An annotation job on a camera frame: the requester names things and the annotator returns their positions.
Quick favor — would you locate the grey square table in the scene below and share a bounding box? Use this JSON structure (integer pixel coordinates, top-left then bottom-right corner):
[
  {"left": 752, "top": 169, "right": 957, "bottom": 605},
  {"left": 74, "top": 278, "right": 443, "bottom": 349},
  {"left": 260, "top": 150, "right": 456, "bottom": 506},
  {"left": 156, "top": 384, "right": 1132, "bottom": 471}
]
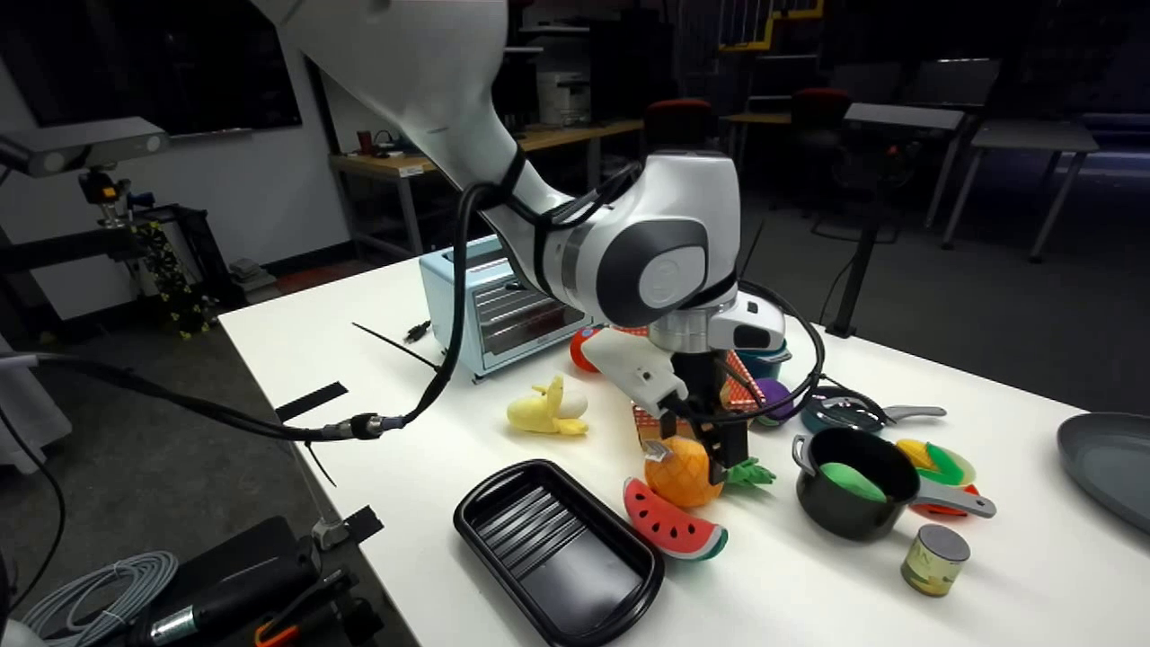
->
[{"left": 842, "top": 97, "right": 969, "bottom": 233}]

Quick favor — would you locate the black tape strip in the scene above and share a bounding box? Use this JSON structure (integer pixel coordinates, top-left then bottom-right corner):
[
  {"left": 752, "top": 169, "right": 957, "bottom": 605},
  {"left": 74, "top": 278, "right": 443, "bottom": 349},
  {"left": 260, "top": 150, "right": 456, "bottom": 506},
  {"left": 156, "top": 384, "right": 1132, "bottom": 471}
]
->
[
  {"left": 310, "top": 505, "right": 389, "bottom": 555},
  {"left": 272, "top": 377, "right": 353, "bottom": 424}
]

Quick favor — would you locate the black plastic tray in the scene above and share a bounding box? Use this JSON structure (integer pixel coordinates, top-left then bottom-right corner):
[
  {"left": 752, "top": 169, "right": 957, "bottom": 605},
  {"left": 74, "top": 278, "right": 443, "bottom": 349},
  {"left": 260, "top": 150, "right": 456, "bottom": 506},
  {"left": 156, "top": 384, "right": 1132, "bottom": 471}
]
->
[{"left": 449, "top": 457, "right": 670, "bottom": 647}]

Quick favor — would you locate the black toy pot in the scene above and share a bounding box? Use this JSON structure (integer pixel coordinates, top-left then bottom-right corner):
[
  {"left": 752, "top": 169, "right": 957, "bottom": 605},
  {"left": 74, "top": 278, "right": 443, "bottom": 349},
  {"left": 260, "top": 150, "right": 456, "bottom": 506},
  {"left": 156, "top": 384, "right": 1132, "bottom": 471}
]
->
[{"left": 787, "top": 424, "right": 925, "bottom": 542}]

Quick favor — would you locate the small dark frying pan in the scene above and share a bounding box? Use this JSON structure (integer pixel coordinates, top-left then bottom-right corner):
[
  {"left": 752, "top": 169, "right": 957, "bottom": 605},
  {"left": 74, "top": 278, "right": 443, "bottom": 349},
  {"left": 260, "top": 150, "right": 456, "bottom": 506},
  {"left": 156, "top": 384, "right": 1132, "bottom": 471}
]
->
[{"left": 798, "top": 383, "right": 953, "bottom": 438}]

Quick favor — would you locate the black stand pole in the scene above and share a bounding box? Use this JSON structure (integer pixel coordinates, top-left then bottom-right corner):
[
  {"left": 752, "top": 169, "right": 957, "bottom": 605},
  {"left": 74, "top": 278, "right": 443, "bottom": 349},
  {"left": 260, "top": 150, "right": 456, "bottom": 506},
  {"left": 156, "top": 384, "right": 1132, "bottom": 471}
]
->
[{"left": 823, "top": 155, "right": 890, "bottom": 342}]

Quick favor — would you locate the small tin can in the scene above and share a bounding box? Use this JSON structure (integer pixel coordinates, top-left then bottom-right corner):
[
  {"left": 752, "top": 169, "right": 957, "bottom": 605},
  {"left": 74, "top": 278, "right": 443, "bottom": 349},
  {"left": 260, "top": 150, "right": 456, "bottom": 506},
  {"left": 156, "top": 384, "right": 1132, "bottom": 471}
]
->
[{"left": 898, "top": 520, "right": 973, "bottom": 601}]

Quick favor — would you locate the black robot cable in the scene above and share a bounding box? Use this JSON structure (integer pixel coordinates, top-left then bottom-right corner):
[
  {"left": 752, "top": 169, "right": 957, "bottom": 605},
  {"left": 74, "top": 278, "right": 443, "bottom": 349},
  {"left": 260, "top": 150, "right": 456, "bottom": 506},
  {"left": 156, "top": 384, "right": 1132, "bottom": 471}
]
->
[{"left": 0, "top": 176, "right": 652, "bottom": 448}]

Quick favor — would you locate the grey coiled cable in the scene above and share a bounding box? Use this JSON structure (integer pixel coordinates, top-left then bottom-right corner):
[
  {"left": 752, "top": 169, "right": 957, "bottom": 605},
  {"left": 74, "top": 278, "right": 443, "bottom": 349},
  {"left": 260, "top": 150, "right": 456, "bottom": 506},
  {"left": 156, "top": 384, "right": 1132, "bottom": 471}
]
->
[{"left": 17, "top": 548, "right": 182, "bottom": 647}]

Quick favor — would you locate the black power tool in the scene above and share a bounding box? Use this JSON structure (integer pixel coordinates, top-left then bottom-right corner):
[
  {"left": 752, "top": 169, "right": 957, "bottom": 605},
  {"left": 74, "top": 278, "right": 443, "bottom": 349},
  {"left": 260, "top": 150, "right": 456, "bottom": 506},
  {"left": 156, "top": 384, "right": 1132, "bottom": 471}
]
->
[{"left": 127, "top": 513, "right": 370, "bottom": 647}]

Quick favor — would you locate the white bucket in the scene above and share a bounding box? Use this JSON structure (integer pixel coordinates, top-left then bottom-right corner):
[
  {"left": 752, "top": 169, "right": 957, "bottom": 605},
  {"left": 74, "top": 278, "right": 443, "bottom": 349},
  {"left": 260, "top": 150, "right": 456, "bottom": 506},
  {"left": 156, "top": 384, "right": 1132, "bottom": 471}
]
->
[{"left": 532, "top": 63, "right": 595, "bottom": 130}]

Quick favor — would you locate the green toy vegetable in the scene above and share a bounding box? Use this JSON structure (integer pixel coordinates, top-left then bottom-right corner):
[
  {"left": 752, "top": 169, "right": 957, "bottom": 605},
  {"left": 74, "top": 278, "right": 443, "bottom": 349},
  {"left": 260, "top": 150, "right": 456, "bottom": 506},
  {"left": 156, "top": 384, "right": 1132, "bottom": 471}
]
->
[{"left": 814, "top": 457, "right": 890, "bottom": 506}]

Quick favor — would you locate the stuffed orange pineapple toy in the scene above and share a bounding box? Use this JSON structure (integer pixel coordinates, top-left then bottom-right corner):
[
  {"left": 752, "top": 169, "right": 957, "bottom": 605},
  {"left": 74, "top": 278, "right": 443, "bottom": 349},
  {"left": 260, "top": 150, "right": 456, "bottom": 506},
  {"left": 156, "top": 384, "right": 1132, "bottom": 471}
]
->
[{"left": 640, "top": 430, "right": 779, "bottom": 513}]

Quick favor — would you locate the light blue toy oven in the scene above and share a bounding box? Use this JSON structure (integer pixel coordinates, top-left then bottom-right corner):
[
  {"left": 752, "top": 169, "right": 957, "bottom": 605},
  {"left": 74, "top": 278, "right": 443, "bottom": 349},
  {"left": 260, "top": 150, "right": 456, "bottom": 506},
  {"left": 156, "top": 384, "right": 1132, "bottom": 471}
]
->
[{"left": 418, "top": 233, "right": 592, "bottom": 384}]

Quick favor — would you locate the stuffed yellow banana toy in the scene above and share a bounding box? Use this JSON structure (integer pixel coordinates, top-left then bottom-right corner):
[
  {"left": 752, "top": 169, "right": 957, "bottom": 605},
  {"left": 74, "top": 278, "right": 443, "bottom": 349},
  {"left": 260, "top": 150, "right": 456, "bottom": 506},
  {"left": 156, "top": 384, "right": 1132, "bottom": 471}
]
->
[{"left": 502, "top": 374, "right": 592, "bottom": 441}]

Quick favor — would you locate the stuffed watermelon slice toy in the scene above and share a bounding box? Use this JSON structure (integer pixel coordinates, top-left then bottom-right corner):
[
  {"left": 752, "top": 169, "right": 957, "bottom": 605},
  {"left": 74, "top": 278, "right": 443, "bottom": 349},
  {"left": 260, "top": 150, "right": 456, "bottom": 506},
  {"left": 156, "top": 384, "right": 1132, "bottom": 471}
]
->
[{"left": 620, "top": 476, "right": 733, "bottom": 567}]

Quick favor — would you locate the teal toy pot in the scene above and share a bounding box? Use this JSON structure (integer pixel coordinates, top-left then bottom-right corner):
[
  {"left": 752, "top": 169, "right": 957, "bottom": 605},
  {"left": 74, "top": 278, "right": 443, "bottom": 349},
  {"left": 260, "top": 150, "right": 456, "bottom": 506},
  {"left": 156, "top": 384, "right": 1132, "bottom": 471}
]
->
[{"left": 733, "top": 337, "right": 794, "bottom": 383}]

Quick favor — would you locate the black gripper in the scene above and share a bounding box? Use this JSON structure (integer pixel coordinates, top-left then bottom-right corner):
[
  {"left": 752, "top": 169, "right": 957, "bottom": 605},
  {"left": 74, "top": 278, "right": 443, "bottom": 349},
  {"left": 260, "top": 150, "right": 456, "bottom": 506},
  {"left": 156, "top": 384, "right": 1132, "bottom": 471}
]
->
[{"left": 655, "top": 342, "right": 753, "bottom": 476}]

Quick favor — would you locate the grey plate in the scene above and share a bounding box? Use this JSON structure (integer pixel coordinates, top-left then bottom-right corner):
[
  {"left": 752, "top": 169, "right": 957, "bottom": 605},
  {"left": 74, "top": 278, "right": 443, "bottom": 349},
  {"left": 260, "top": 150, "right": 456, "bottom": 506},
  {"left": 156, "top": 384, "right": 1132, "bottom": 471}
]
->
[{"left": 1052, "top": 408, "right": 1150, "bottom": 539}]

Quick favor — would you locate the red office chair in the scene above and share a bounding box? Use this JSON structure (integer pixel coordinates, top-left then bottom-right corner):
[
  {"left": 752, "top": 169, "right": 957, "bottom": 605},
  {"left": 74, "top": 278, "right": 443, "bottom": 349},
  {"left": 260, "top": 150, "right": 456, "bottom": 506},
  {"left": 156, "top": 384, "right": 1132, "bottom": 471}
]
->
[{"left": 643, "top": 93, "right": 725, "bottom": 158}]

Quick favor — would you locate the colourful toy food pile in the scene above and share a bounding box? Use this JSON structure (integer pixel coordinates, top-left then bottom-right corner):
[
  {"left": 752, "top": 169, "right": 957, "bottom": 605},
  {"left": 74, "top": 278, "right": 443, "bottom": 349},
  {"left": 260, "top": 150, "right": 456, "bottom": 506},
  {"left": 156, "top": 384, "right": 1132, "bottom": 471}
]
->
[{"left": 890, "top": 434, "right": 1001, "bottom": 524}]

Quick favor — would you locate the grey mounted camera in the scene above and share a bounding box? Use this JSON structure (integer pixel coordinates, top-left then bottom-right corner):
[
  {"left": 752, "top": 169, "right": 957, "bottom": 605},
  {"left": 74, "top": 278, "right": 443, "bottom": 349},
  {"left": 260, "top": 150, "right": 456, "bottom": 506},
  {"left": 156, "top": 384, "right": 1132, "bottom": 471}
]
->
[{"left": 0, "top": 112, "right": 171, "bottom": 181}]

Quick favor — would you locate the stuffed red tomato toy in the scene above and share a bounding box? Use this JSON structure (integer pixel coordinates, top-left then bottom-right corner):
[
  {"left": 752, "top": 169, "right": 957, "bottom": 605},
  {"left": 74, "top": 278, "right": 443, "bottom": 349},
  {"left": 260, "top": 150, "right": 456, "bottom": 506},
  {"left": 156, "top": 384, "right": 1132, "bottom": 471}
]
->
[{"left": 564, "top": 326, "right": 605, "bottom": 377}]

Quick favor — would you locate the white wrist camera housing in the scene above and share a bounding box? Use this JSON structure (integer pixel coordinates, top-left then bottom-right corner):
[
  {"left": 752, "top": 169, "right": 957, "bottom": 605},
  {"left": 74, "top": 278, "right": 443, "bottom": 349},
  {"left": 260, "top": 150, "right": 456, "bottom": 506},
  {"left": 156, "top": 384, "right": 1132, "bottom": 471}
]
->
[{"left": 577, "top": 326, "right": 692, "bottom": 422}]

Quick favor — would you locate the grey long table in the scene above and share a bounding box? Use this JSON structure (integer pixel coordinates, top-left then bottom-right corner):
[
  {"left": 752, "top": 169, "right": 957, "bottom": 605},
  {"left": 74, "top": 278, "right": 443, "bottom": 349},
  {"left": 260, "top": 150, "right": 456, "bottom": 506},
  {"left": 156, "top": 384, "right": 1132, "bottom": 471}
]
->
[{"left": 937, "top": 117, "right": 1102, "bottom": 266}]

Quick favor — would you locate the wooden desk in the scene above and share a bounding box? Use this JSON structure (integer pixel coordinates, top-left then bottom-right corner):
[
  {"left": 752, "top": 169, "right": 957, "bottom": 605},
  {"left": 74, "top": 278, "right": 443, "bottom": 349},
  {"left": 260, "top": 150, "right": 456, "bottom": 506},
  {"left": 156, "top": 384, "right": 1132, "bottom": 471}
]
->
[{"left": 511, "top": 117, "right": 652, "bottom": 193}]

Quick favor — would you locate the purple toy eggplant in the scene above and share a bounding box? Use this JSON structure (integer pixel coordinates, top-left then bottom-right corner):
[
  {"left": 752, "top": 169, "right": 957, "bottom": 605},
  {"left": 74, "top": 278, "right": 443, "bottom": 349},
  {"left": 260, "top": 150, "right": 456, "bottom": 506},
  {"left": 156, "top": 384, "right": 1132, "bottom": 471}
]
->
[{"left": 753, "top": 374, "right": 798, "bottom": 427}]

